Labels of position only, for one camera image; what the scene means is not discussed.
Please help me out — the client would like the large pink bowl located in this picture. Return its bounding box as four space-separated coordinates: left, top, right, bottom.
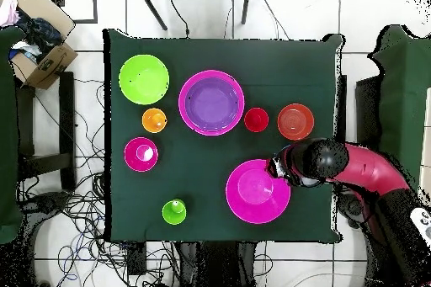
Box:
178 69 246 137
225 158 291 225

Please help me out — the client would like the purple bowl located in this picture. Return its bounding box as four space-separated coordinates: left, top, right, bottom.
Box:
184 77 241 132

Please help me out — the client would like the red cup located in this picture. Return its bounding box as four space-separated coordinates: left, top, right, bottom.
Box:
243 107 270 133

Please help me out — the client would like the orange-red bowl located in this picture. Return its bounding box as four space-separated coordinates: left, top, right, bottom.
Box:
276 103 315 141

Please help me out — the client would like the dark grey chair base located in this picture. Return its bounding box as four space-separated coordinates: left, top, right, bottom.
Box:
338 194 371 228
18 190 72 224

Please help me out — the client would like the light green cup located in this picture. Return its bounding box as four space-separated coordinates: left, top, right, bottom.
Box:
161 198 188 226

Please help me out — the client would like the orange cup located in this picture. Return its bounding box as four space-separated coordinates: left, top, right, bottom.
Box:
141 107 168 134

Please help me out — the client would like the small magenta bowl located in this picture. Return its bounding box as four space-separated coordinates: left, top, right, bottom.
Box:
123 136 159 173

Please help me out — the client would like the dark green tablecloth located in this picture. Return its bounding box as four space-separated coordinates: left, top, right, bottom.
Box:
102 28 345 244

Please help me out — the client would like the green cloth covered table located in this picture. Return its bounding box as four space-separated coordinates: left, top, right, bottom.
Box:
368 24 431 187
0 25 25 245

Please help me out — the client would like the light green bowl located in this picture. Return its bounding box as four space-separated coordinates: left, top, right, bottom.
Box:
118 53 170 106

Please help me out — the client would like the black power box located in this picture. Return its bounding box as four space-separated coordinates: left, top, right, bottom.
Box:
125 241 148 276

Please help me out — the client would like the cardboard box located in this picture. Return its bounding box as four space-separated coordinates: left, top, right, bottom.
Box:
8 0 79 90

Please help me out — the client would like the dark blue clothing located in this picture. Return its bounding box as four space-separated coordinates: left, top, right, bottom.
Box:
16 8 64 62

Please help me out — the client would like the pink cloth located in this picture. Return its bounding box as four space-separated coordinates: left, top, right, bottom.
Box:
0 0 21 28

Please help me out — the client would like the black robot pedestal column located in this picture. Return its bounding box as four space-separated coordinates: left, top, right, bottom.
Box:
178 241 258 287

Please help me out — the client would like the black power cable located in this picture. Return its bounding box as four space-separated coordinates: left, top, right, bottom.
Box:
168 0 192 39

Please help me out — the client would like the tangle of black cables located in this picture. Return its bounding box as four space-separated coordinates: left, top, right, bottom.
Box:
18 77 181 287

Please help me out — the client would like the black stool frame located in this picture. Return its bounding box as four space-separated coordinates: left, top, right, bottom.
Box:
14 71 77 192

